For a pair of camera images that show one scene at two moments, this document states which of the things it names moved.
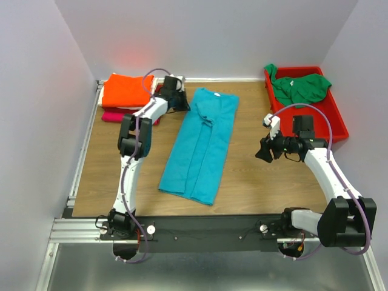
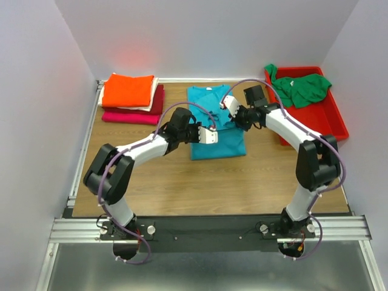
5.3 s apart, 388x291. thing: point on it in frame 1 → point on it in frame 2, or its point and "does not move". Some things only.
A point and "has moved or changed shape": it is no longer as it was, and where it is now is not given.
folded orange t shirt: [120, 90] does not move
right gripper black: [266, 143] → [245, 127]
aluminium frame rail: [88, 230] does not move
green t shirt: [295, 91] does not move
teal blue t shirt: [194, 167] has moved or changed shape
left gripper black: [185, 106] → [196, 129]
